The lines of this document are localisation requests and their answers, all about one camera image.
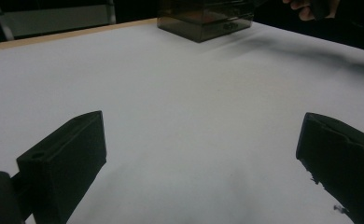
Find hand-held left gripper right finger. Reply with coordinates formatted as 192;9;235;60
296;112;364;224

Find transparent plastic drawer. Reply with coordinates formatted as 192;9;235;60
199;13;255;44

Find smoky transparent drawer box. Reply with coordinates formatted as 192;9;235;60
156;0;255;44

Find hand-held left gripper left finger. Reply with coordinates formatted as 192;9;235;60
16;110;107;224

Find white table cover sheet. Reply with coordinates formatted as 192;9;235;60
0;19;364;224

